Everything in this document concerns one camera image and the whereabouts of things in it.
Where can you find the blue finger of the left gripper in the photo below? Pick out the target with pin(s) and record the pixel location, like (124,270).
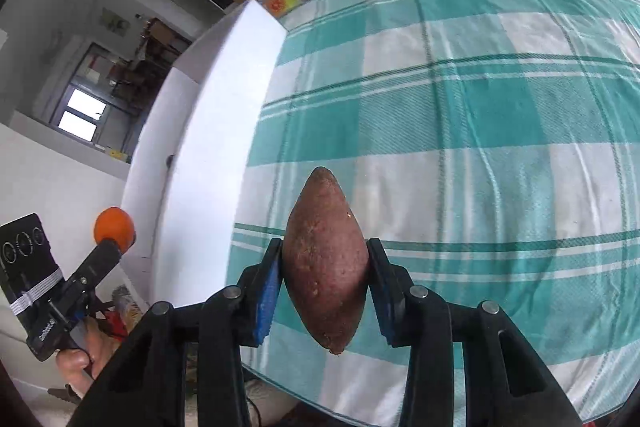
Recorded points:
(98,262)

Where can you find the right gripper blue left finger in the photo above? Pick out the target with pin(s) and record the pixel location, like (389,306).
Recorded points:
(260,286)

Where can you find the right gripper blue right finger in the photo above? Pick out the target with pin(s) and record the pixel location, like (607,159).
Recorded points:
(389,285)

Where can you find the long purple sweet potato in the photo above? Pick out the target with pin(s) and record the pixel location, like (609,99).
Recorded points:
(325,262)

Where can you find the small orange tangerine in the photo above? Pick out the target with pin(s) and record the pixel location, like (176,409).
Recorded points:
(116,225)

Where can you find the person left hand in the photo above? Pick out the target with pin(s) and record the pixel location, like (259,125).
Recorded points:
(81,367)

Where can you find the white cardboard box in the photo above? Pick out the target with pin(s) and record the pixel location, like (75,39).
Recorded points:
(185,179)

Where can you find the teal white plaid tablecloth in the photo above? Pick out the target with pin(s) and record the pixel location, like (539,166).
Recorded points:
(492,146)

